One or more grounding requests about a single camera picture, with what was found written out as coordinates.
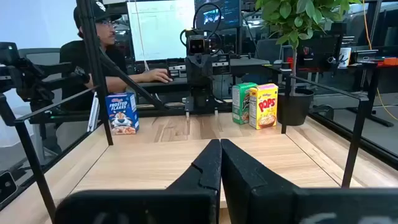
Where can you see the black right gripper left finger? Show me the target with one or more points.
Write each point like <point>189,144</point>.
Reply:
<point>186,205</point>

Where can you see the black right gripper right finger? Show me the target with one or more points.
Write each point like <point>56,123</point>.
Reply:
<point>264,202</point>

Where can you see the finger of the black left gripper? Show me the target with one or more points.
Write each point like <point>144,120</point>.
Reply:
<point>196,102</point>
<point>205,102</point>

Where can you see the green Apple Jacks cereal box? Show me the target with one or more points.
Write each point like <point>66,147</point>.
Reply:
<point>241,102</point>

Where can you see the yellow Corn Pops cereal box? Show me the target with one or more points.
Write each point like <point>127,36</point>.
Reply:
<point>263,107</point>

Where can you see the blue Frosted Flakes cereal box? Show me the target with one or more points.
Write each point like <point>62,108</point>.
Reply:
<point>122,113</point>

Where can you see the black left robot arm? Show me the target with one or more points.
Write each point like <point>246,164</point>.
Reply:
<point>221,69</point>

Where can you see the grey desk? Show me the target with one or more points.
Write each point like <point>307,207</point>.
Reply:
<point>248,64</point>
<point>174,84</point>

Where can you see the white-screen monitor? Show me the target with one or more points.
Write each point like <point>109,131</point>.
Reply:
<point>161,31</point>

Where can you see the green potted plant black pot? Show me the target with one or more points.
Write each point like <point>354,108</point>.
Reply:
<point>295,107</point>

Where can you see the person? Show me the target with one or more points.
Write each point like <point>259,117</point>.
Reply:
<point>107,35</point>

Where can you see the white leaning board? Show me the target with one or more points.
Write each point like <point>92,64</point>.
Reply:
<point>93,112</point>

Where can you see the black cap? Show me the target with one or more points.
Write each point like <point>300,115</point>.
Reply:
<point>104,11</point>

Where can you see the black standing desk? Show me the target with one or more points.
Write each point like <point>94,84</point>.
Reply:
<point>370,77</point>

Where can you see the black desktop device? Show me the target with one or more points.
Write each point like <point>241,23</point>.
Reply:
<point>367,56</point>

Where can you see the black mounted device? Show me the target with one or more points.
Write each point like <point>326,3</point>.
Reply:
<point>25,77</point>

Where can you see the small black device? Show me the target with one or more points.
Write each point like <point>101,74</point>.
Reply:
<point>7,186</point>

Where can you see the orange plastic box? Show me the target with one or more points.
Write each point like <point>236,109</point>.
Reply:
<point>391,61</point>

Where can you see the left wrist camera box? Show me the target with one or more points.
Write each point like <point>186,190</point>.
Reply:
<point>196,46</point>

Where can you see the black aluminium table frame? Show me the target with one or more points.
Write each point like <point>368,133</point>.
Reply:
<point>90,37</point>

